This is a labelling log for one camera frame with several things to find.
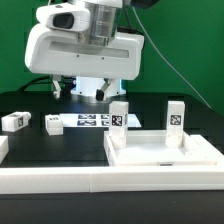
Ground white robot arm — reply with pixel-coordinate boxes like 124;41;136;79
25;0;159;102

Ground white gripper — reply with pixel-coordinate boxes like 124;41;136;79
25;24;144;101

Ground white U-shaped obstacle fence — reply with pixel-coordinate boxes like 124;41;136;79
0;134;224;195

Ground black cables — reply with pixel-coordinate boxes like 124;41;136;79
18;75;74;93

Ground sheet with fiducial markers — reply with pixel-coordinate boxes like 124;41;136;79
59;113;141;128

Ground white square table top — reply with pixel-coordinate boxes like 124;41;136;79
104;130;224;166

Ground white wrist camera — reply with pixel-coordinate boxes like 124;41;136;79
36;3;90;32

